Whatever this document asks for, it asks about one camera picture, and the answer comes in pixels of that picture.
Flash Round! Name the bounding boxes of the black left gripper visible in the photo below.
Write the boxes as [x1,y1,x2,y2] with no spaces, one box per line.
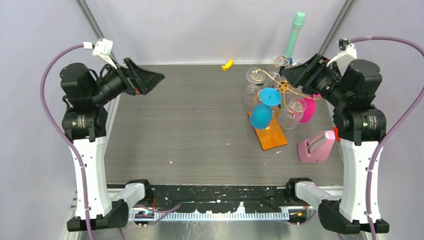
[90,57,164,106]

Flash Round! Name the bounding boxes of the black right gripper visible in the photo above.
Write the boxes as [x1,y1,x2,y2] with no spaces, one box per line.
[281,52,351,107]

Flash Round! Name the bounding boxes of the clear patterned wine glass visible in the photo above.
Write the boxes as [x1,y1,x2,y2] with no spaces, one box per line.
[277,97,307,130]

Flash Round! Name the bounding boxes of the blue plastic wine glass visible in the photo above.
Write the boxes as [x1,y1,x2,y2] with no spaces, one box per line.
[249,87,282,130]

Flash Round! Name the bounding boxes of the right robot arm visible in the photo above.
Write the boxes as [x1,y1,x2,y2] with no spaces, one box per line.
[279,54,390,235]

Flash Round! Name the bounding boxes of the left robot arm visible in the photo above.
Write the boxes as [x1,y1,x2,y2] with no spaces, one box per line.
[59,58,165,232]

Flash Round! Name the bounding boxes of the pink plastic wine glass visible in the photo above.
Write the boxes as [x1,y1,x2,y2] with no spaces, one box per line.
[299,94,322,124]

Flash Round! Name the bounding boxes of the orange wooden rack base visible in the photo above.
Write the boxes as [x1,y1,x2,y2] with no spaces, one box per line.
[254,107,288,151]

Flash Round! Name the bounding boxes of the mint green tube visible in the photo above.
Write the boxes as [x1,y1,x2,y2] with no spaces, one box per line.
[284,11,306,59]

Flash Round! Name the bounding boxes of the yellow small block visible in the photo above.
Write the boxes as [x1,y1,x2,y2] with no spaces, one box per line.
[221,59,234,72]

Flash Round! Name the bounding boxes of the red small object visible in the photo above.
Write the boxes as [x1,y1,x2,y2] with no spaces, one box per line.
[333,126,341,142]

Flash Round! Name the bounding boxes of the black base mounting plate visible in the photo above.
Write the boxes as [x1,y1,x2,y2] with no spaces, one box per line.
[105,183,319,215]

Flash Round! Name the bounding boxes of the gold wire glass rack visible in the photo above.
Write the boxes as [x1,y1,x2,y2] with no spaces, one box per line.
[253,70,309,114]

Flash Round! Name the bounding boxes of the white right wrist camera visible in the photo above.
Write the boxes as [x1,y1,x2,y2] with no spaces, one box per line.
[326,38,358,68]

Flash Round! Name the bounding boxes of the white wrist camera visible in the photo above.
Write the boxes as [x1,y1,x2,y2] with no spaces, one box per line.
[83,38,118,70]
[326,38,358,68]

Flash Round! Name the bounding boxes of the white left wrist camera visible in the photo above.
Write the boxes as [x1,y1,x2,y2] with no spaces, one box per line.
[83,38,118,70]

